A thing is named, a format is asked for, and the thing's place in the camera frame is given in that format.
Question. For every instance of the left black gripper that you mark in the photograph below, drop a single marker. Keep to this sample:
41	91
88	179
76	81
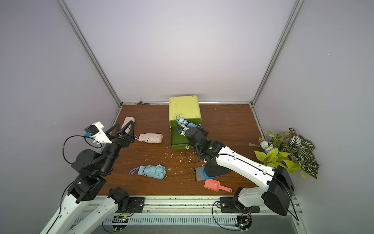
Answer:
123	142

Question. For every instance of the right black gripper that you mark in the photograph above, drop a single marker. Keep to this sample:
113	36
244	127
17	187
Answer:
187	128

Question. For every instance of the light blue umbrella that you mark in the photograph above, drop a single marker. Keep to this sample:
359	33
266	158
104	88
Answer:
157	172
184	122

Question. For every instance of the pink umbrella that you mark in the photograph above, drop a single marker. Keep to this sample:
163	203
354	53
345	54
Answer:
126	124
151	138

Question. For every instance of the yellow-green drawer cabinet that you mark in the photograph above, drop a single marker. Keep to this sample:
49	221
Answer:
182	111

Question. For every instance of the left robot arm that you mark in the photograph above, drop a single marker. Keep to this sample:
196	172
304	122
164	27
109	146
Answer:
92	168

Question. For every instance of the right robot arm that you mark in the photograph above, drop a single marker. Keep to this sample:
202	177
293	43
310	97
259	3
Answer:
275	183

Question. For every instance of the black and blue work glove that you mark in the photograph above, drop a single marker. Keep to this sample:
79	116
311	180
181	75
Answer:
200	174

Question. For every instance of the pink plastic scoop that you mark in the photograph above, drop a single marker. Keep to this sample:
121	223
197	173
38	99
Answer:
215	185

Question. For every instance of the left electronics board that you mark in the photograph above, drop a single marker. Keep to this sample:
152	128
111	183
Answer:
120	222

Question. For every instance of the electronics board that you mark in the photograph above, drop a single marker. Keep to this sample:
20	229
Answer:
244	222
120	222

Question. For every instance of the artificial potted plant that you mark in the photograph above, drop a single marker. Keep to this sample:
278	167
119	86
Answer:
290	151

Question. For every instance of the right electronics board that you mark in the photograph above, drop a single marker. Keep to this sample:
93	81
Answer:
244	222

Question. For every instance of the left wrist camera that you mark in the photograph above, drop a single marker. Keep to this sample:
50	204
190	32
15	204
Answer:
95	131

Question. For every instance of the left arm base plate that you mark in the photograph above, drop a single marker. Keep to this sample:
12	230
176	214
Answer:
131	205

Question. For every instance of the aluminium front rail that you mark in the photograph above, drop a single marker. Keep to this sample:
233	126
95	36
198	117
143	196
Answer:
195	210

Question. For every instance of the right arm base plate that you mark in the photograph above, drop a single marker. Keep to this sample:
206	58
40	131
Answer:
232	204

